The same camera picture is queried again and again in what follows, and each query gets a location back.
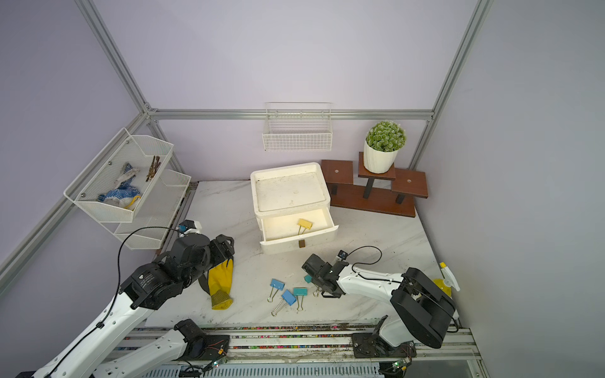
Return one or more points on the blue binder clip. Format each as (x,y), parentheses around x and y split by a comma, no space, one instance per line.
(287,300)
(276,286)

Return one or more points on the white wire wall basket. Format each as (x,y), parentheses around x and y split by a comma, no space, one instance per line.
(298,126)

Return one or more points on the white three-drawer cabinet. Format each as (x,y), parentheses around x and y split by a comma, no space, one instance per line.
(283,195)

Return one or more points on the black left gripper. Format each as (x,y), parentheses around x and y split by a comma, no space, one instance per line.
(228,250)

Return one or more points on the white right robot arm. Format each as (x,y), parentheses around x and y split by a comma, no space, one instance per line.
(423,310)

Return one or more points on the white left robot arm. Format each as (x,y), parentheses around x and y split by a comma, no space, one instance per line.
(145,291)

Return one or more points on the teal binder clip lower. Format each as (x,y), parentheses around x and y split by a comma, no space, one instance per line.
(300,294)

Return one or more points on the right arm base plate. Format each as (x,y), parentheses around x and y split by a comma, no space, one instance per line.
(371,345)

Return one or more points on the brown wooden stepped stand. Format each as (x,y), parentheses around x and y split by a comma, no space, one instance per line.
(393,192)

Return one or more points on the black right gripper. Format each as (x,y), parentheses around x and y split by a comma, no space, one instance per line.
(317,281)

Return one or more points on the yellow rubber glove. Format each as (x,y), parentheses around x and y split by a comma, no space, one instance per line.
(220,281)

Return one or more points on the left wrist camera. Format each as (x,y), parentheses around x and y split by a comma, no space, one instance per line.
(189,227)

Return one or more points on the green potted plant white pot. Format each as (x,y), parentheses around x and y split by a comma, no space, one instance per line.
(382,144)

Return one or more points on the white mesh two-tier shelf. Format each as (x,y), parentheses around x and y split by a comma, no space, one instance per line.
(145,226)

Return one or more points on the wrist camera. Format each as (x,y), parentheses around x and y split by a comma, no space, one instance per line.
(341,256)
(189,227)

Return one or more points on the blue white cloth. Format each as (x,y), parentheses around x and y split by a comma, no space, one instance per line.
(124,194)

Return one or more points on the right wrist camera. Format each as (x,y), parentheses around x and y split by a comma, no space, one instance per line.
(341,256)

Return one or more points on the yellow spray bottle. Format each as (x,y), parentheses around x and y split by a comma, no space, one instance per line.
(447,283)

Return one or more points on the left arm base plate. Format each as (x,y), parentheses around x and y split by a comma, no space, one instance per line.
(200,345)

